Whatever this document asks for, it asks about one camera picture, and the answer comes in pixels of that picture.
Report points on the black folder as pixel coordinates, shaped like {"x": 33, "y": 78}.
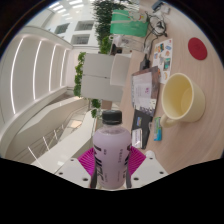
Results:
{"x": 143, "y": 121}

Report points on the green plants atop cabinet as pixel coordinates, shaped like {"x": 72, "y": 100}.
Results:
{"x": 79, "y": 75}

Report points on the white cabinet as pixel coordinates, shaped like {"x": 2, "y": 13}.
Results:
{"x": 98, "y": 78}

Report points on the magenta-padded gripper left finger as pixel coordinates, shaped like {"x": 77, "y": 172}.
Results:
{"x": 73, "y": 171}

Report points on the clear plastic bottle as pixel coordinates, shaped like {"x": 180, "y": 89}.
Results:
{"x": 124, "y": 40}

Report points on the tall green plant hedge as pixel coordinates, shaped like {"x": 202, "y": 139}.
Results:
{"x": 106, "y": 16}

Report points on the cream ceramic mug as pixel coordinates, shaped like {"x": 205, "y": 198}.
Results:
{"x": 185, "y": 100}

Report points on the potted green plants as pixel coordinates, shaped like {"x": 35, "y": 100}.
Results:
{"x": 96, "y": 104}

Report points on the green tote bag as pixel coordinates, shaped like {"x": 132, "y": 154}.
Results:
{"x": 128, "y": 25}

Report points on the small black device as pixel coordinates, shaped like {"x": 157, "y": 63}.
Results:
{"x": 145, "y": 65}

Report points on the flat round red coaster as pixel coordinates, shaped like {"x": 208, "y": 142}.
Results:
{"x": 197, "y": 48}

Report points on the small teal card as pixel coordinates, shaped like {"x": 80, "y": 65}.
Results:
{"x": 157, "y": 130}

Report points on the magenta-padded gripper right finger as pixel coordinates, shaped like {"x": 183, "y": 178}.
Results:
{"x": 150, "y": 171}

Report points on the white card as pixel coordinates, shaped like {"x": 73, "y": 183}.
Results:
{"x": 137, "y": 138}

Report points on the dark blue flat case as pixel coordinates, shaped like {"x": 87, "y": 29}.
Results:
{"x": 158, "y": 4}

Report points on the pale purple black-capped drink bottle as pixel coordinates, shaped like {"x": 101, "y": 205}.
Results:
{"x": 111, "y": 156}

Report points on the ceiling light strips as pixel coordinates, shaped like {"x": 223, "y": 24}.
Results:
{"x": 35, "y": 70}

